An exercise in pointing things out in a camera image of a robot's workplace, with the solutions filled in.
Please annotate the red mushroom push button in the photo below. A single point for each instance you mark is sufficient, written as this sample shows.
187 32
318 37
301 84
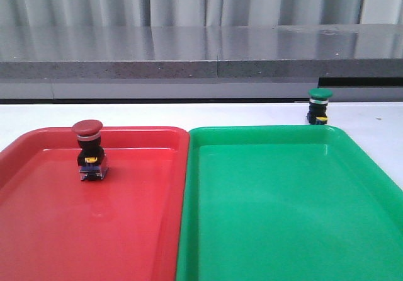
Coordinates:
92 160

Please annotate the green mushroom push button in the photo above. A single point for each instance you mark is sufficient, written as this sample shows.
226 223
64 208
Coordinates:
319 99

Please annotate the green plastic tray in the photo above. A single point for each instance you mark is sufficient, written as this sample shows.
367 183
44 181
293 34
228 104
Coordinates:
287 203

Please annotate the grey stone counter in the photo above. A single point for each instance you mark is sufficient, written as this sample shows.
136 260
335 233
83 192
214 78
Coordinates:
170 64

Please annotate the red plastic tray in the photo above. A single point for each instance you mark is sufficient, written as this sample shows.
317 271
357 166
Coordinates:
125 227

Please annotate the white pleated curtain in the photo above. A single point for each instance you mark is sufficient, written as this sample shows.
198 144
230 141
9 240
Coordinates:
198 12

